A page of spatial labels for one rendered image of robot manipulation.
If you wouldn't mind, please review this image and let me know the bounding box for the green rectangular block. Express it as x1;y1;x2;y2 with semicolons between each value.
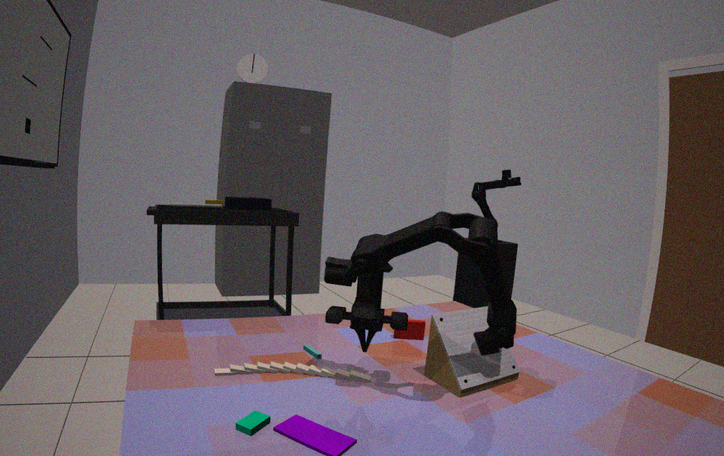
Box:
235;411;270;436

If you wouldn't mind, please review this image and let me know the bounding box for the teal rectangular block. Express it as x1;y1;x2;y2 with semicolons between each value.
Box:
303;344;322;359

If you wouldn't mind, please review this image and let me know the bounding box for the purple flat rectangular block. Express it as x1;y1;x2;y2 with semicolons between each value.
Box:
273;415;357;456

